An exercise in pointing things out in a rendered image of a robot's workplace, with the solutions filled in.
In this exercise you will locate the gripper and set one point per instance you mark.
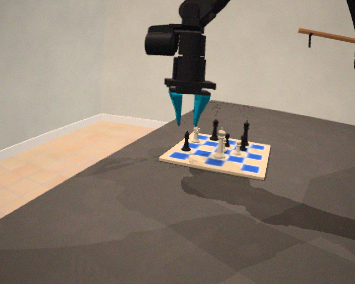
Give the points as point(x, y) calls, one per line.
point(189, 80)

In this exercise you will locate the blue and cream chessboard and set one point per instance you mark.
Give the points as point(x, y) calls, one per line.
point(251, 163)

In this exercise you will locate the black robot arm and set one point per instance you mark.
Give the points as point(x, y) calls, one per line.
point(164, 39)

